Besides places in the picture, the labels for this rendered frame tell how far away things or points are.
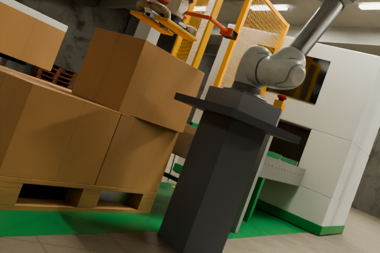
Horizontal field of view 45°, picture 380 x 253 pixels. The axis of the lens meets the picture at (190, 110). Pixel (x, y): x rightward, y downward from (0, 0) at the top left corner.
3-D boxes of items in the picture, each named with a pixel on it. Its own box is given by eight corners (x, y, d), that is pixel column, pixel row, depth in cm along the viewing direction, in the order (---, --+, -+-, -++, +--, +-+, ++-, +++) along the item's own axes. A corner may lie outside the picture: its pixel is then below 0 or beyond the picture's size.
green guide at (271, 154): (292, 168, 492) (295, 161, 493) (301, 171, 487) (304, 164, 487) (233, 148, 356) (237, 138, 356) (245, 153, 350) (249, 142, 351)
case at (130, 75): (137, 116, 307) (158, 60, 308) (182, 133, 284) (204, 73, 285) (70, 92, 258) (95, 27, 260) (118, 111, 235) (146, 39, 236)
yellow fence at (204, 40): (125, 164, 466) (197, -27, 472) (134, 167, 469) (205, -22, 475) (146, 186, 384) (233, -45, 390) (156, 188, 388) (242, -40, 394)
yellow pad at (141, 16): (160, 33, 296) (163, 26, 296) (172, 36, 290) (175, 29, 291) (129, 13, 267) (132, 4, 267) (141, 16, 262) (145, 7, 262)
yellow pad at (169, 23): (184, 39, 286) (186, 31, 286) (197, 42, 280) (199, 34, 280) (153, 18, 257) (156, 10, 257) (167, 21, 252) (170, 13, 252)
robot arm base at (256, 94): (272, 105, 241) (276, 96, 241) (241, 93, 229) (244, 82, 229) (251, 101, 256) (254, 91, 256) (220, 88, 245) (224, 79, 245)
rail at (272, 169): (295, 184, 487) (301, 168, 488) (299, 186, 485) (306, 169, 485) (192, 160, 290) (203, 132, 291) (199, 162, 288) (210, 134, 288)
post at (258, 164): (230, 229, 331) (277, 100, 334) (238, 233, 328) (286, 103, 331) (226, 229, 325) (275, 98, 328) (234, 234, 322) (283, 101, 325)
